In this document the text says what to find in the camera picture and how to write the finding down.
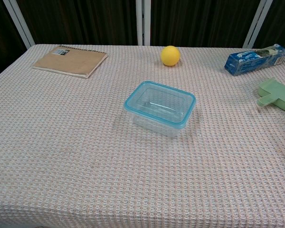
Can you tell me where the yellow ball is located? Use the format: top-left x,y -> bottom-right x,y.
161,45 -> 181,67

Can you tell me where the pink checked tablecloth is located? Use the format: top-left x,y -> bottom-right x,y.
0,44 -> 285,228

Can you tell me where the black pleated curtain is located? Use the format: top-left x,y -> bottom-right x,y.
0,0 -> 285,81

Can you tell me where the clear plastic container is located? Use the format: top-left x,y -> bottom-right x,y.
127,111 -> 190,138

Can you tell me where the blue cookie package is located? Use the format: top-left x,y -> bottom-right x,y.
224,43 -> 285,76

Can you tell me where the green plastic dustpan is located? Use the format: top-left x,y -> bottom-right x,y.
256,77 -> 285,113

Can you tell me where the clear lid with blue rim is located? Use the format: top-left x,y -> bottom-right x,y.
123,80 -> 197,130

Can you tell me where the brown spiral notebook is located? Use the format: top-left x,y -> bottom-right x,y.
32,45 -> 109,79

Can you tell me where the white frame post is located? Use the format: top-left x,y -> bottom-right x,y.
242,0 -> 274,49
135,0 -> 151,46
2,0 -> 36,49

